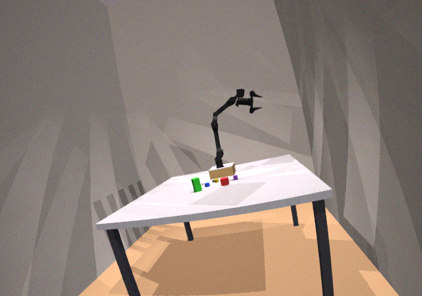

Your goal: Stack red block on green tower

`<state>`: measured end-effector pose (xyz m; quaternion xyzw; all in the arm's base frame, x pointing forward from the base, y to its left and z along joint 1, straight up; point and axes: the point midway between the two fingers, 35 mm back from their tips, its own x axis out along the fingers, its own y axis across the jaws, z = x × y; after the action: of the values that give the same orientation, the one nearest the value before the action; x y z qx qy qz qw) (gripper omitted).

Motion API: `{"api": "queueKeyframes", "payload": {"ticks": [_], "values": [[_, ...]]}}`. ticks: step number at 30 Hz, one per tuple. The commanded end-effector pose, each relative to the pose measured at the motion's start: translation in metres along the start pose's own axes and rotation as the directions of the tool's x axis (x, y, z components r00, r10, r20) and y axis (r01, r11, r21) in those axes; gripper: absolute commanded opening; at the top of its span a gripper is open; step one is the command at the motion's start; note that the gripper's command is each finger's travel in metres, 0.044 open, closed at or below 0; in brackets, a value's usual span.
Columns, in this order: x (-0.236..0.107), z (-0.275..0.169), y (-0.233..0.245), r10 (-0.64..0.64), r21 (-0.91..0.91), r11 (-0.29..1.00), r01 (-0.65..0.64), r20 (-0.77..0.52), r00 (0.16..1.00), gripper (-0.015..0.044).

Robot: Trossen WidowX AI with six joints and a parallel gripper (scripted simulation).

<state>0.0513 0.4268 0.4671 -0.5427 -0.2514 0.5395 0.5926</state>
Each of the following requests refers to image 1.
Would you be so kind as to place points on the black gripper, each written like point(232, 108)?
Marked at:
point(250, 101)

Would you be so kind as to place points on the green block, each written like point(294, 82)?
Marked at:
point(197, 188)
point(195, 181)

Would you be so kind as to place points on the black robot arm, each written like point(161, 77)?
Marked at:
point(214, 124)

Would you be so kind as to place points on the red block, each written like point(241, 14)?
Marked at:
point(224, 181)

